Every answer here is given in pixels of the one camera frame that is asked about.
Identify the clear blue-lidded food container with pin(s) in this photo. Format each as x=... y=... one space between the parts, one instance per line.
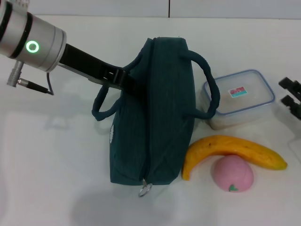
x=242 y=91

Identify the dark teal fabric bag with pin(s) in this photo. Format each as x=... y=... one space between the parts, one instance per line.
x=164 y=113

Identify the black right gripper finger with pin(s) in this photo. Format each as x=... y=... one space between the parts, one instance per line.
x=292 y=84
x=294 y=106

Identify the pink peach toy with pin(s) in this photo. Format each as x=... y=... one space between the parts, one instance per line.
x=232 y=175

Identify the yellow banana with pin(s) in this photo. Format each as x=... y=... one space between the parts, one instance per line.
x=225 y=143

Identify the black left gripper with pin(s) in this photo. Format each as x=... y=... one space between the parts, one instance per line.
x=89 y=66

